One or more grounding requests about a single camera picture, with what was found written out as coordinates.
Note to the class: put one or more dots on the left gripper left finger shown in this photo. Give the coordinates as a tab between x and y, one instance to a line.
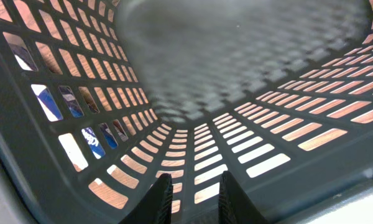
156	205

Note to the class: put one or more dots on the Kleenex tissue multipack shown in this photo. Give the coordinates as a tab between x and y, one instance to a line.
49	111

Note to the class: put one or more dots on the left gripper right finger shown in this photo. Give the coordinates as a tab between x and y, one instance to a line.
234	205

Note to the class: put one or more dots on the grey plastic basket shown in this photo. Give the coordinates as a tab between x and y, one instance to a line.
279	93

